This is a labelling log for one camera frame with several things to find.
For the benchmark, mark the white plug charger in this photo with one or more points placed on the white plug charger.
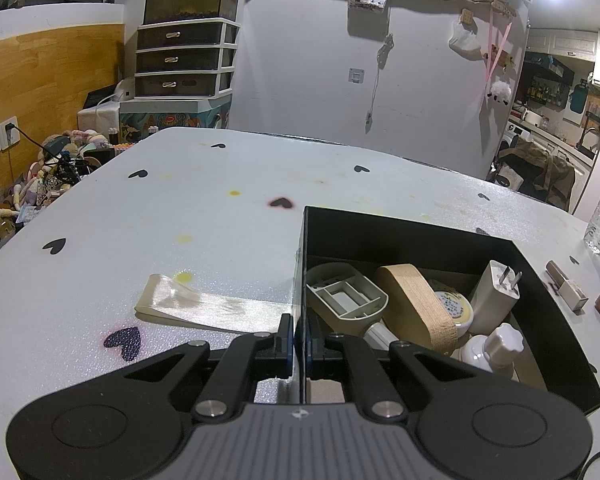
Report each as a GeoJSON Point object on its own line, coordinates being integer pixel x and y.
{"type": "Point", "coordinates": [492, 295]}

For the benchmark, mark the round cream tin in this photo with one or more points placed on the round cream tin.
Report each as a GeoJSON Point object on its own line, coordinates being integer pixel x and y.
{"type": "Point", "coordinates": [455, 307]}

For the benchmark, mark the square wall hook plate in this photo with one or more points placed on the square wall hook plate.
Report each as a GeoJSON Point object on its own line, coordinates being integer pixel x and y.
{"type": "Point", "coordinates": [356, 75]}

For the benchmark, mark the white hanging pouch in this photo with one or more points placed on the white hanging pouch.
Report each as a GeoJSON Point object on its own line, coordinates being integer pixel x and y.
{"type": "Point", "coordinates": [465, 41]}

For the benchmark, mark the white washing machine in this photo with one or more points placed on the white washing machine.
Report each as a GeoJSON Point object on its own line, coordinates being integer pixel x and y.
{"type": "Point", "coordinates": [515, 135]}

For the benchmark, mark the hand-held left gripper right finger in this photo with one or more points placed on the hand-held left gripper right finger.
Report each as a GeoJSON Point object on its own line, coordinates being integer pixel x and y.
{"type": "Point", "coordinates": [330, 355]}

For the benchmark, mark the white appliance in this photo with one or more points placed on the white appliance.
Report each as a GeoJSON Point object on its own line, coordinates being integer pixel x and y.
{"type": "Point", "coordinates": [100, 110]}

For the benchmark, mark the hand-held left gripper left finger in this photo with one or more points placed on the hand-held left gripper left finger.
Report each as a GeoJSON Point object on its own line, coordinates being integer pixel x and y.
{"type": "Point", "coordinates": [260, 355]}

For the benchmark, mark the pink hanging ribbons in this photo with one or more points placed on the pink hanging ribbons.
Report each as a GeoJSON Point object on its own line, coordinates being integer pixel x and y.
{"type": "Point", "coordinates": [495, 55]}

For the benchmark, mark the white pump bottle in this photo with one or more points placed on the white pump bottle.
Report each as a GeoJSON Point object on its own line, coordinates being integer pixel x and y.
{"type": "Point", "coordinates": [500, 347]}

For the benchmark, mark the grey compartment tray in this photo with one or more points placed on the grey compartment tray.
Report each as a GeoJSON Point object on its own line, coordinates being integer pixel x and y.
{"type": "Point", "coordinates": [340, 295]}

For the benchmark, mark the white three-drawer unit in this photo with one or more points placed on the white three-drawer unit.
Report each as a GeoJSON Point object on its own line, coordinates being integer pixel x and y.
{"type": "Point", "coordinates": [185, 60]}

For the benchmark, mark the small wall shelf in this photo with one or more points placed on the small wall shelf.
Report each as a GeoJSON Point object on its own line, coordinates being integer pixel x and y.
{"type": "Point", "coordinates": [367, 0]}

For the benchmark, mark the clear plastic strip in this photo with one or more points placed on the clear plastic strip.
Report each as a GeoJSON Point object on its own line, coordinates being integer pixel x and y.
{"type": "Point", "coordinates": [215, 307]}

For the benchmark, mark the blue hanging bottle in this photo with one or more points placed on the blue hanging bottle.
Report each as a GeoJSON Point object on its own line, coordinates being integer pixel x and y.
{"type": "Point", "coordinates": [578, 96]}

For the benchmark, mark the pile of plush toys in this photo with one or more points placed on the pile of plush toys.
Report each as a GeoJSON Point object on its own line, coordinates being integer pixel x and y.
{"type": "Point", "coordinates": [50, 175]}

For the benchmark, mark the white plush sheep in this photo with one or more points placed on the white plush sheep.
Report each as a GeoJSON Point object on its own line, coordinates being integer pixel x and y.
{"type": "Point", "coordinates": [499, 92]}

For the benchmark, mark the black storage box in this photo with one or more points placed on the black storage box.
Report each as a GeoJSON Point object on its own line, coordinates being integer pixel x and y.
{"type": "Point", "coordinates": [545, 375]}

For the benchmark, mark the oval wooden box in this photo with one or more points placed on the oval wooden box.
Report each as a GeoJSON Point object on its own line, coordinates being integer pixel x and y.
{"type": "Point", "coordinates": [420, 305]}

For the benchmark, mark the brown and white lipstick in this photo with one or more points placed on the brown and white lipstick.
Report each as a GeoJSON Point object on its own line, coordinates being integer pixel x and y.
{"type": "Point", "coordinates": [570, 290]}

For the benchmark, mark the black kitchen shelf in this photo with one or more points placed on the black kitchen shelf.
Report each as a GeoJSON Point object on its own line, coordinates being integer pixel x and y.
{"type": "Point", "coordinates": [547, 80]}

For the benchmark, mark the brown cloth on chair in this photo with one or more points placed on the brown cloth on chair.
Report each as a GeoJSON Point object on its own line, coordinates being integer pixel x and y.
{"type": "Point", "coordinates": [540, 170]}

